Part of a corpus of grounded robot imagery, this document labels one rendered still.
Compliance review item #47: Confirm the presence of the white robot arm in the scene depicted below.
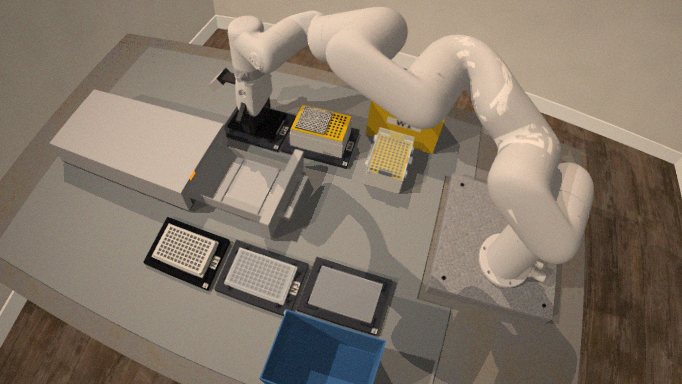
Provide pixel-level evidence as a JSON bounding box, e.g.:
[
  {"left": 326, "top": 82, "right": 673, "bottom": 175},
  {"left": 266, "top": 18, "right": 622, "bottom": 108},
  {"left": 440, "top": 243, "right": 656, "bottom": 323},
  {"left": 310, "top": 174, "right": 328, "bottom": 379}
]
[{"left": 208, "top": 7, "right": 594, "bottom": 288}]

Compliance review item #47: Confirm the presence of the blue open-top bin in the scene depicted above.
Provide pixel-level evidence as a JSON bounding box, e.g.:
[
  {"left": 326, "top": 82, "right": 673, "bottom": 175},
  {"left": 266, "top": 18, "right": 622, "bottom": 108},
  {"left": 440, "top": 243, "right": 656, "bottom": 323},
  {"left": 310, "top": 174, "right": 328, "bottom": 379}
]
[{"left": 259, "top": 309, "right": 386, "bottom": 384}]

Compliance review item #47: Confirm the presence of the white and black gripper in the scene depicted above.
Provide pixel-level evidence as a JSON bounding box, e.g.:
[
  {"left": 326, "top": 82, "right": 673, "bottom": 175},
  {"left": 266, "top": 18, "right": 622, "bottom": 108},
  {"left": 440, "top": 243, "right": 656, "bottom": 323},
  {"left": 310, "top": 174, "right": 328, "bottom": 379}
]
[{"left": 235, "top": 73, "right": 272, "bottom": 134}]

